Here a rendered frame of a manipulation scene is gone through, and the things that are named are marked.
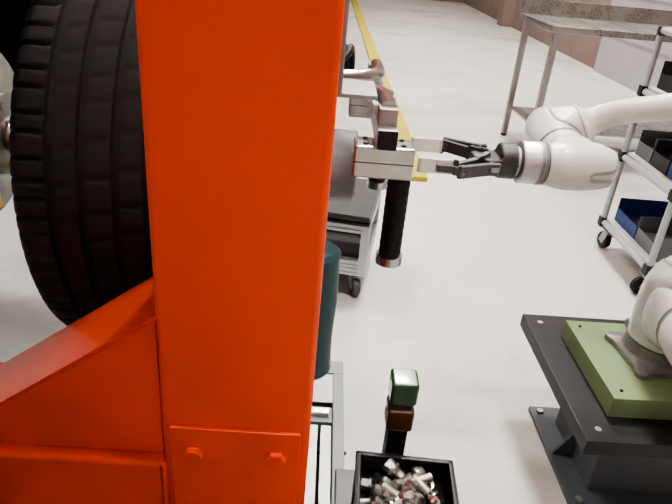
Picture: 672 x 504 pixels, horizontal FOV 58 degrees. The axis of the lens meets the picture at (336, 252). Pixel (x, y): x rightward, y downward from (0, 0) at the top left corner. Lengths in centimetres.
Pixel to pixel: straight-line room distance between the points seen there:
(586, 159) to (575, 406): 57
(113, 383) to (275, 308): 21
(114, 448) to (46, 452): 7
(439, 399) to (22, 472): 135
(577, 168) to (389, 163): 53
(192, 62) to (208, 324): 25
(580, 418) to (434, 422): 48
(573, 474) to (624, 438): 33
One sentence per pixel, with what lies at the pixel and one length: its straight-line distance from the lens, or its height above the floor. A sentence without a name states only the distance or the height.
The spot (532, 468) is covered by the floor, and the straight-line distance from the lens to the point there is 180.
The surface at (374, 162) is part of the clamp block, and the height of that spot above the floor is 93.
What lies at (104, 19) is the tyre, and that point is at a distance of 90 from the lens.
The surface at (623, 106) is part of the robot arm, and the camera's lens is 150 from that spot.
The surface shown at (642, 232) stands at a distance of 289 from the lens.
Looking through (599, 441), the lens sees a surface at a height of 30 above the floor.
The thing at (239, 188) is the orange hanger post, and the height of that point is 102.
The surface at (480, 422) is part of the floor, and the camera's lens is 188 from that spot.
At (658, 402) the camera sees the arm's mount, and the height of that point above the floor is 35.
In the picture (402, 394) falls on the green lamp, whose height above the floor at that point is 64.
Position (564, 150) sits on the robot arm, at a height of 87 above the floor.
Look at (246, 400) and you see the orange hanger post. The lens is 66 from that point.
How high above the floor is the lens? 122
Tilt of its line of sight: 27 degrees down
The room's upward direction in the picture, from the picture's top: 5 degrees clockwise
